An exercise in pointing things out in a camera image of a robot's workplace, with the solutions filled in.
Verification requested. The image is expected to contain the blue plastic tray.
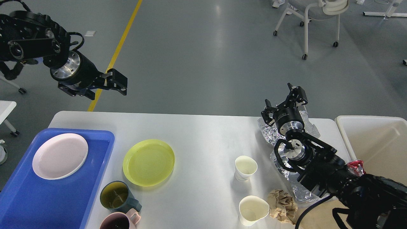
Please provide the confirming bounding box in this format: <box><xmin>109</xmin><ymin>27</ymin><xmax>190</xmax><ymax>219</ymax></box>
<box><xmin>0</xmin><ymin>128</ymin><xmax>115</xmax><ymax>229</ymax></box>

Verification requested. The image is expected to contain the pink mug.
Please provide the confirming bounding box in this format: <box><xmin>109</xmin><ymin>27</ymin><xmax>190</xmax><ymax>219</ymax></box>
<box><xmin>99</xmin><ymin>209</ymin><xmax>141</xmax><ymax>229</ymax></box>

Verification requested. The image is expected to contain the white plastic bin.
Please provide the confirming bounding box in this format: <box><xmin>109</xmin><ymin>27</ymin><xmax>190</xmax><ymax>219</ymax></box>
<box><xmin>335</xmin><ymin>115</ymin><xmax>407</xmax><ymax>185</ymax></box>

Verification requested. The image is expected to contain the white wheeled chair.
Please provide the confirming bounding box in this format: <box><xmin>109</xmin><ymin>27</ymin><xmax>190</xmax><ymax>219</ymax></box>
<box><xmin>273</xmin><ymin>0</ymin><xmax>350</xmax><ymax>60</ymax></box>

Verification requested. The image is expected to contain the dark teal mug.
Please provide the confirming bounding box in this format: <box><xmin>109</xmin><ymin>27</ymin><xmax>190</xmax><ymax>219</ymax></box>
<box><xmin>100</xmin><ymin>181</ymin><xmax>142</xmax><ymax>213</ymax></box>

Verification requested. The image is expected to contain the white side table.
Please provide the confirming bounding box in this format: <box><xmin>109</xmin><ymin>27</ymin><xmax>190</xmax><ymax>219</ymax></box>
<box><xmin>0</xmin><ymin>100</ymin><xmax>20</xmax><ymax>137</ymax></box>

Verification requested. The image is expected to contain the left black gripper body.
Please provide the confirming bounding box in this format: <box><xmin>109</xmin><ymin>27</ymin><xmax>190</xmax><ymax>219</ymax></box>
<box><xmin>50</xmin><ymin>51</ymin><xmax>103</xmax><ymax>90</ymax></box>

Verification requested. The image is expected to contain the crumpled brown paper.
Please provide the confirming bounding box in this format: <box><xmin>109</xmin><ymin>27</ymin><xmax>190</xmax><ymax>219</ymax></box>
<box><xmin>266</xmin><ymin>189</ymin><xmax>298</xmax><ymax>225</ymax></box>

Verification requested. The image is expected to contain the pink plate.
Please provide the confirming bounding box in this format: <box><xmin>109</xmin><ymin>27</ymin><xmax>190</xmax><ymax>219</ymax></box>
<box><xmin>32</xmin><ymin>133</ymin><xmax>89</xmax><ymax>180</ymax></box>

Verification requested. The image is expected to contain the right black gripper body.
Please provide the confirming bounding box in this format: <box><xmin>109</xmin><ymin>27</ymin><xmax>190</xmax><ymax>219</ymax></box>
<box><xmin>273</xmin><ymin>108</ymin><xmax>305</xmax><ymax>134</ymax></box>

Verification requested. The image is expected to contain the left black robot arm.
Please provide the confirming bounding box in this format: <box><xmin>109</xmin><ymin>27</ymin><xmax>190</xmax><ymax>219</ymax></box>
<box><xmin>0</xmin><ymin>1</ymin><xmax>128</xmax><ymax>100</ymax></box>

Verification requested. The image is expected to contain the upper white paper cup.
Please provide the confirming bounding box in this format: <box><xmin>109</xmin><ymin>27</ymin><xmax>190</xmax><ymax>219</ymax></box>
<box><xmin>234</xmin><ymin>155</ymin><xmax>258</xmax><ymax>182</ymax></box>

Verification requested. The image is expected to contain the white table frame base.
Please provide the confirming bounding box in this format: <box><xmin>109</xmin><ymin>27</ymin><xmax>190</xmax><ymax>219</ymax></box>
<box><xmin>362</xmin><ymin>0</ymin><xmax>407</xmax><ymax>19</ymax></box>

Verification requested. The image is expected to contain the white paper cup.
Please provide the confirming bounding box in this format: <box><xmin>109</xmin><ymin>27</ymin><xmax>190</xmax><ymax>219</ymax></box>
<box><xmin>234</xmin><ymin>155</ymin><xmax>258</xmax><ymax>182</ymax></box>
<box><xmin>238</xmin><ymin>195</ymin><xmax>270</xmax><ymax>226</ymax></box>

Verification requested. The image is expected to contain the yellow plastic plate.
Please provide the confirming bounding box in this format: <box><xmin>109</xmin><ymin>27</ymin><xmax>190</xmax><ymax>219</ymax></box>
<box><xmin>122</xmin><ymin>139</ymin><xmax>175</xmax><ymax>187</ymax></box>

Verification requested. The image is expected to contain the red crumpled wrapper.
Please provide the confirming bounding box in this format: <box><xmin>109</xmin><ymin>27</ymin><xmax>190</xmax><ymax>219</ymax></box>
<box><xmin>347</xmin><ymin>160</ymin><xmax>366</xmax><ymax>177</ymax></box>

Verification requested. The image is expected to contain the lower white paper cup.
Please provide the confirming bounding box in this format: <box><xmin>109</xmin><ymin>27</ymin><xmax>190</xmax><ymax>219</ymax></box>
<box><xmin>238</xmin><ymin>195</ymin><xmax>270</xmax><ymax>226</ymax></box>

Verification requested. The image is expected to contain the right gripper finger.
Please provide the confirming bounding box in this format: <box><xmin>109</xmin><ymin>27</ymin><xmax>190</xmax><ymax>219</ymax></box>
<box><xmin>284</xmin><ymin>83</ymin><xmax>308</xmax><ymax>108</ymax></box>
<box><xmin>261</xmin><ymin>100</ymin><xmax>278</xmax><ymax>126</ymax></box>

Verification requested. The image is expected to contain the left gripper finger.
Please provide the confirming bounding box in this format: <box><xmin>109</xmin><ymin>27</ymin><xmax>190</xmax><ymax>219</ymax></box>
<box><xmin>58</xmin><ymin>84</ymin><xmax>95</xmax><ymax>101</ymax></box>
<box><xmin>95</xmin><ymin>68</ymin><xmax>128</xmax><ymax>96</ymax></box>

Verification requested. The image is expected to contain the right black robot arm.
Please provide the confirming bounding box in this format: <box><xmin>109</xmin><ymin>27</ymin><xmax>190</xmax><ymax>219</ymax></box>
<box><xmin>261</xmin><ymin>83</ymin><xmax>407</xmax><ymax>229</ymax></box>

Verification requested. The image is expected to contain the crumpled aluminium foil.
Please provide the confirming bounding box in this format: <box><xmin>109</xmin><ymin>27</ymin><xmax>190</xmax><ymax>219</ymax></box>
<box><xmin>258</xmin><ymin>109</ymin><xmax>321</xmax><ymax>204</ymax></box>

